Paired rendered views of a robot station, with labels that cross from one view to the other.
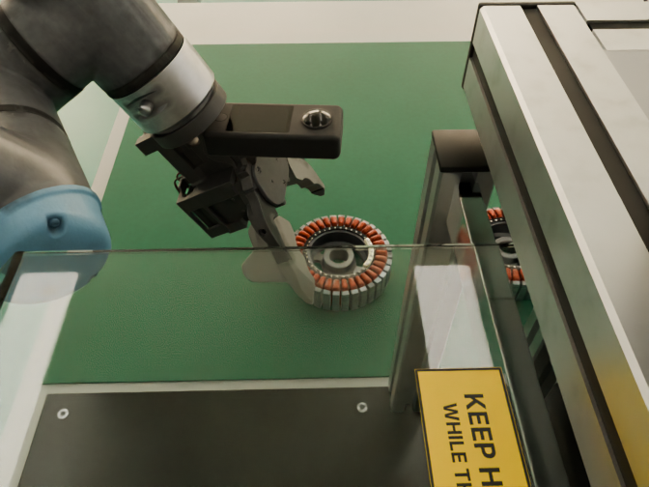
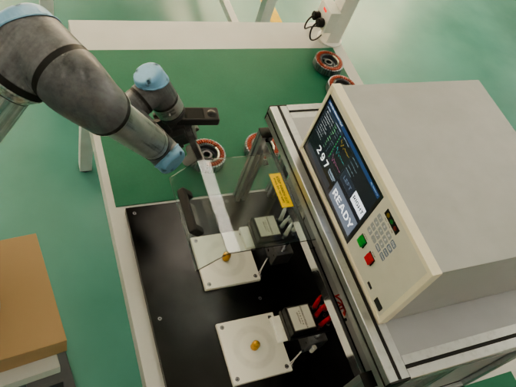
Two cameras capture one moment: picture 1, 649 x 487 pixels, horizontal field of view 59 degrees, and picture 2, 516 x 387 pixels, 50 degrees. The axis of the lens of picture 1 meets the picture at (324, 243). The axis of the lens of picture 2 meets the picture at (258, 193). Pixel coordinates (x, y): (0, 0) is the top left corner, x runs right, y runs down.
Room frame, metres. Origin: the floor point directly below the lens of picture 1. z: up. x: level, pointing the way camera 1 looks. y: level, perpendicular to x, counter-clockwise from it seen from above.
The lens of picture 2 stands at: (-0.57, 0.47, 2.01)
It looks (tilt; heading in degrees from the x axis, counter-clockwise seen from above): 51 degrees down; 323
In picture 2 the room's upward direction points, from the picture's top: 25 degrees clockwise
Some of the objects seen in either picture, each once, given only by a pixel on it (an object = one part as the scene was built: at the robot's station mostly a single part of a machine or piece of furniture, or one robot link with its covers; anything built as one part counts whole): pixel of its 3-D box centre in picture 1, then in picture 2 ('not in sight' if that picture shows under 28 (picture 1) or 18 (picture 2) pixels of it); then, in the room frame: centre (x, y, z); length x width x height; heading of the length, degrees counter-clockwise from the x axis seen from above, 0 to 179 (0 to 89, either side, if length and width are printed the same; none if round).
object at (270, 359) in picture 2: not in sight; (253, 347); (-0.20, 0.02, 0.78); 0.15 x 0.15 x 0.01; 1
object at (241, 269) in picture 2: not in sight; (225, 259); (0.04, 0.02, 0.78); 0.15 x 0.15 x 0.01; 1
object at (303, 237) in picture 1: (338, 261); (206, 156); (0.39, -0.02, 0.77); 0.11 x 0.11 x 0.04
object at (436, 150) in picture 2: not in sight; (433, 190); (-0.09, -0.30, 1.22); 0.44 x 0.39 x 0.20; 1
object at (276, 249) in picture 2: not in sight; (277, 246); (0.04, -0.12, 0.80); 0.08 x 0.05 x 0.06; 1
